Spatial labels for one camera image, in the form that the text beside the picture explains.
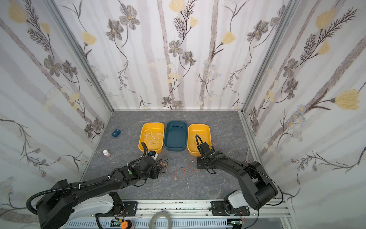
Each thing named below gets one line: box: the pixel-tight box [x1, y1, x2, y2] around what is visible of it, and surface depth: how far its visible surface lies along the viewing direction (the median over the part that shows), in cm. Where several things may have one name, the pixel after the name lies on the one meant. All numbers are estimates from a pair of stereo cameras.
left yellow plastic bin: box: [138, 122, 165, 154], surface depth 101 cm
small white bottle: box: [102, 149, 111, 158], surface depth 94 cm
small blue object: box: [111, 128, 122, 138], surface depth 106 cm
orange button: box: [120, 220, 129, 229], surface depth 63 cm
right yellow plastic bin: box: [187, 124, 212, 157], surface depth 104 cm
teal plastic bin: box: [163, 120, 188, 152], surface depth 106 cm
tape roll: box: [149, 210, 173, 229], surface depth 70 cm
